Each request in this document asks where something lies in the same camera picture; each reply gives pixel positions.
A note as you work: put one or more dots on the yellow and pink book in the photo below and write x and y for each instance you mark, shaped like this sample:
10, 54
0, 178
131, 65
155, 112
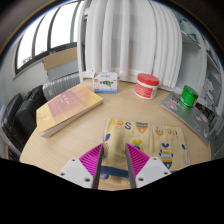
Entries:
66, 106

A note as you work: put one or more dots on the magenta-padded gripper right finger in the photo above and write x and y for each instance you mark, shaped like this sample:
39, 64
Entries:
150, 169

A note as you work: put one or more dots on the white jar with red lid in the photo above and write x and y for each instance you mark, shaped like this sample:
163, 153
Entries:
146, 87

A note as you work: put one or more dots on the black chair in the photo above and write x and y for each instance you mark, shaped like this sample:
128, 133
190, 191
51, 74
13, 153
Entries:
10, 113

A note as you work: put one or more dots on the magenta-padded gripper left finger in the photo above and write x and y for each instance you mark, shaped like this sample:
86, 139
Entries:
77, 170

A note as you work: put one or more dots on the small white carton box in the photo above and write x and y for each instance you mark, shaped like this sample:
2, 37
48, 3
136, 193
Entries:
105, 82

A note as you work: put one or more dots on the green round tin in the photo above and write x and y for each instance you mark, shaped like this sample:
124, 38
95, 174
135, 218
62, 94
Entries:
188, 97

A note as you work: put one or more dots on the dark-framed window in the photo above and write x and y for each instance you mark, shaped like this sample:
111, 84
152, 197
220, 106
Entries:
43, 36

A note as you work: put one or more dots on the white curtain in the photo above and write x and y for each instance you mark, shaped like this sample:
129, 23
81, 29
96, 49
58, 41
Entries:
133, 40

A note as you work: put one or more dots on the yellow printed towel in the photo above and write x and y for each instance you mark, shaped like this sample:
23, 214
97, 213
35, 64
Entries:
150, 140

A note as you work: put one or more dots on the brown cardboard box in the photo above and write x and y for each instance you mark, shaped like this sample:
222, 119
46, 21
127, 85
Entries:
60, 59

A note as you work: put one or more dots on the white shelf unit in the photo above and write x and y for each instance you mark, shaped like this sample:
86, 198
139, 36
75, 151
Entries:
206, 70

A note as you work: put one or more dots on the black backpack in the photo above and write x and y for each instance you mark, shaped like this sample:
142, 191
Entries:
30, 113

